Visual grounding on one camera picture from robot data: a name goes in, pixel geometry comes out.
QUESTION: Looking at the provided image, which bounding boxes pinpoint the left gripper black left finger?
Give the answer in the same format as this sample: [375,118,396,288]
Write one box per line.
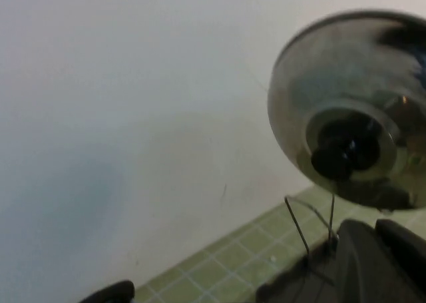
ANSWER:
[335,218,417,303]

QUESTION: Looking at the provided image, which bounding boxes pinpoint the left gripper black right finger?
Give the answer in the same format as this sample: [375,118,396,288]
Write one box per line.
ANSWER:
[377,218,426,303]

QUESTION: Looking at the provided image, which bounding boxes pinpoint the steel pot lid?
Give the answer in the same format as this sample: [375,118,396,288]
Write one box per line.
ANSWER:
[267,9,426,214]

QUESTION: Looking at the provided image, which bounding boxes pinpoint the green white-checked tablecloth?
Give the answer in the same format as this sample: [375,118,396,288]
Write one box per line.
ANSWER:
[134,186,426,303]

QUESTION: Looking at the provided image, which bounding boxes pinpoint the black lid rack, wire dividers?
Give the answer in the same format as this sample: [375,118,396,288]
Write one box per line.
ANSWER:
[255,194,342,303]

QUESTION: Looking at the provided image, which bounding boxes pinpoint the stainless steel pot, black handles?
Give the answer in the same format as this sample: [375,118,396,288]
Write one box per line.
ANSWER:
[78,280,136,303]

